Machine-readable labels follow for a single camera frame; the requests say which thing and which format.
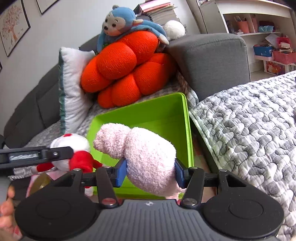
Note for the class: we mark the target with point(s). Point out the white shelf unit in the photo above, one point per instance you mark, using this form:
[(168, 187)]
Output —
[(245, 16)]

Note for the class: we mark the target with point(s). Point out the framed tree picture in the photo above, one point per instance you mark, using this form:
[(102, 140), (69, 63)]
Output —
[(14, 24)]

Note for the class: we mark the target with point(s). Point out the white teal-trimmed pillow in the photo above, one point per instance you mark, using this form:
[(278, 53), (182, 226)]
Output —
[(74, 102)]

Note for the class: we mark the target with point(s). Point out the jar with gold lid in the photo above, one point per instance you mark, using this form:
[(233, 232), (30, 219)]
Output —
[(40, 182)]

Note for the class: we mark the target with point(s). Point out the red white santa plush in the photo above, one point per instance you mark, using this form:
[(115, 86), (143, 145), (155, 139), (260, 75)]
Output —
[(82, 159)]

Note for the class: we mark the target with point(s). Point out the orange knot cushion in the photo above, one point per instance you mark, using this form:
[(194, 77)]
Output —
[(127, 70)]

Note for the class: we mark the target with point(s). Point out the stack of books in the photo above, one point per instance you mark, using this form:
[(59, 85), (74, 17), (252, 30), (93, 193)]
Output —
[(159, 12)]

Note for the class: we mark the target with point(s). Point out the blue monkey plush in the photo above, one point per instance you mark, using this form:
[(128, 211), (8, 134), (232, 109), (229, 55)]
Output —
[(122, 21)]

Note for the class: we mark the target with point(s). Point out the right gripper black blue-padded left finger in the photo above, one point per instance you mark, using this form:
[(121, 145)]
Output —
[(105, 179)]

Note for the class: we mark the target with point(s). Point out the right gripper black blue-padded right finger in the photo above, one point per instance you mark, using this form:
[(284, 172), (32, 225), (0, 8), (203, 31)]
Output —
[(194, 180)]

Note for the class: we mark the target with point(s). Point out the white round plush ball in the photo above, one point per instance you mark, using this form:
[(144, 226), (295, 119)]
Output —
[(174, 30)]

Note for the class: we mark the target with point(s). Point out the pink plush towel toy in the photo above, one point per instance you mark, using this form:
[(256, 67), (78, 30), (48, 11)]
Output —
[(150, 159)]

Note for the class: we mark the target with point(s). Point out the green plastic bin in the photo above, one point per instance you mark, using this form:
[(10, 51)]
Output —
[(166, 116)]

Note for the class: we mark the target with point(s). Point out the grey white quilted blanket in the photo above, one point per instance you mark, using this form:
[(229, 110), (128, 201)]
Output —
[(250, 130)]

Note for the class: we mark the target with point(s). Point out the person's left hand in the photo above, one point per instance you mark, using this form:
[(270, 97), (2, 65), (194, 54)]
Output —
[(9, 228)]

